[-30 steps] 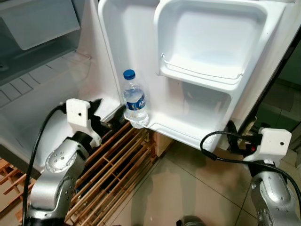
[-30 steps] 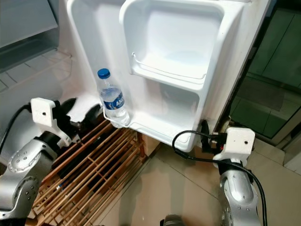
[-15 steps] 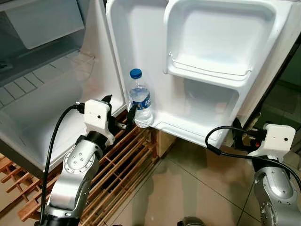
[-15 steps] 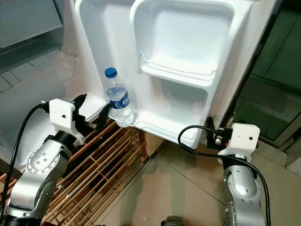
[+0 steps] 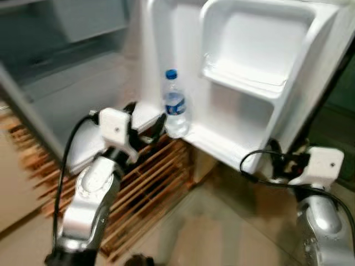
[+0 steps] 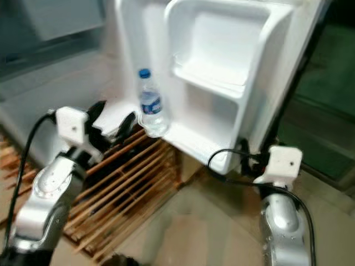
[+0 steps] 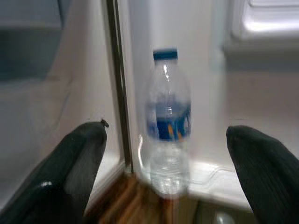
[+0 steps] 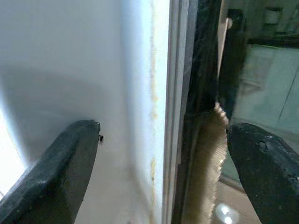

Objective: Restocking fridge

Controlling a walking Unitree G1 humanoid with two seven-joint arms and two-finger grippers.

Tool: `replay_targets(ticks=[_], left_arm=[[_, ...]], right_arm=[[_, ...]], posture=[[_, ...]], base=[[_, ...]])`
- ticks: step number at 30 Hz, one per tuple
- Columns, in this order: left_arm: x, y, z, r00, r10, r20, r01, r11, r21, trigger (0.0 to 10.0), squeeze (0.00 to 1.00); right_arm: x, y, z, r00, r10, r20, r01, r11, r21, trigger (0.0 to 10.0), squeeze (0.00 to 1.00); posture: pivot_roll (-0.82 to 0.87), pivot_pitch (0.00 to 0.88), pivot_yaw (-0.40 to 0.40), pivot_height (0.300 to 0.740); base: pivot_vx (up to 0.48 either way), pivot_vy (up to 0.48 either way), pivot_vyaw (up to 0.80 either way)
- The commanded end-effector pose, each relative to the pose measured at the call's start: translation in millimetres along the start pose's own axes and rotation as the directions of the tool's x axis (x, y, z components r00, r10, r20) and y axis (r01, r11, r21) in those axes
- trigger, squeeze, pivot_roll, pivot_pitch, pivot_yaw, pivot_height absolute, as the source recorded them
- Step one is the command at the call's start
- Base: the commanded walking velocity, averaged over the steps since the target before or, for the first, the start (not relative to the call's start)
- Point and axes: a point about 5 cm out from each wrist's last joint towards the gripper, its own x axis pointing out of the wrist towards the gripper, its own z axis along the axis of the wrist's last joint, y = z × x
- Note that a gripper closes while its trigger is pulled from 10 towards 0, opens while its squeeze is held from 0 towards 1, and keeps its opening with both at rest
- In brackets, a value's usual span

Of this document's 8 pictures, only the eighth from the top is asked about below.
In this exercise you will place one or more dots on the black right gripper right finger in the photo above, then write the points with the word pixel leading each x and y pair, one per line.
pixel 268 177

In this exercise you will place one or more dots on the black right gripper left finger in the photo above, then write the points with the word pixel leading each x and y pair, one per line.
pixel 46 182

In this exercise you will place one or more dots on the beige ribbed cloth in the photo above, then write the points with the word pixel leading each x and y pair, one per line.
pixel 208 151

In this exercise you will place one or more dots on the green glass sliding door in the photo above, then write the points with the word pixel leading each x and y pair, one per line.
pixel 268 81

